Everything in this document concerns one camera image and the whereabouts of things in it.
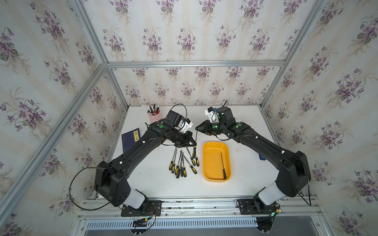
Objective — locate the file in cluster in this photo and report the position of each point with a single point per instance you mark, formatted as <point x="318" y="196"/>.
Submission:
<point x="181" y="164"/>
<point x="178" y="167"/>
<point x="185" y="173"/>

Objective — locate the rightmost file on table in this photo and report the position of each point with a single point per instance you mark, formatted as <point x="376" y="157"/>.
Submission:
<point x="197" y="161"/>

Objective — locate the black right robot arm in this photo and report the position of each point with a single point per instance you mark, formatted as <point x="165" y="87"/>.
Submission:
<point x="294" y="172"/>

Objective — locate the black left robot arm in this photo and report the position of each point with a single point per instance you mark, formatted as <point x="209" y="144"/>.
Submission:
<point x="111" y="178"/>

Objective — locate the file in centre cluster right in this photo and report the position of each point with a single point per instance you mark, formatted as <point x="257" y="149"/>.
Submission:
<point x="185" y="173"/>

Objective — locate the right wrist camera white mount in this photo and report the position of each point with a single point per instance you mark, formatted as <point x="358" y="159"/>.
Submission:
<point x="211" y="114"/>

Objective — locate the pink pen cup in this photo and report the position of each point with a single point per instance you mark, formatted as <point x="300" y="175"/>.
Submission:
<point x="155" y="117"/>

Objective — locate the diagonal flat file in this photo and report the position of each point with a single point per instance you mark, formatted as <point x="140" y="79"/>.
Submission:
<point x="190" y="165"/>

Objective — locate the file in centre cluster left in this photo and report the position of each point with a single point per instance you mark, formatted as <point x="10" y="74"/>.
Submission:
<point x="181" y="164"/>

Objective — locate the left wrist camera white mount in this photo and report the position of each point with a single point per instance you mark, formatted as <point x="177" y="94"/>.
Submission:
<point x="186" y="125"/>

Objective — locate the pens in cup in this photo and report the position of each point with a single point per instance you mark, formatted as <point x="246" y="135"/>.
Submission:
<point x="153" y="110"/>

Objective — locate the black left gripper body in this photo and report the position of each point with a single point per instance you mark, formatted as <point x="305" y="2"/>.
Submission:
<point x="181" y="139"/>

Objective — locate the dark blue notebook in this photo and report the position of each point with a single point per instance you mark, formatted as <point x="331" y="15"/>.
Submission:
<point x="129" y="139"/>

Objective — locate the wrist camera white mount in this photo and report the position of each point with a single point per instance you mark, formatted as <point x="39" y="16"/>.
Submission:
<point x="186" y="125"/>
<point x="211" y="114"/>

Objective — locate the yellow plastic storage box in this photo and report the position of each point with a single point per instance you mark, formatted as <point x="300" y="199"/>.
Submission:
<point x="212" y="166"/>

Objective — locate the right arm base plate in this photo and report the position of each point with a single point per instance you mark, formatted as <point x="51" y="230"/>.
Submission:
<point x="256" y="207"/>

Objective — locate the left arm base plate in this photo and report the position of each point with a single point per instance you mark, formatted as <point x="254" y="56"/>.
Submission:
<point x="146" y="209"/>

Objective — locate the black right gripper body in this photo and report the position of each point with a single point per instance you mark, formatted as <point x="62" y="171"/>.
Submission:
<point x="211" y="128"/>

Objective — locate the file tool moved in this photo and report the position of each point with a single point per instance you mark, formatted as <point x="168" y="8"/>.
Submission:
<point x="177" y="171"/>
<point x="194" y="152"/>
<point x="174" y="165"/>
<point x="172" y="162"/>
<point x="223" y="168"/>

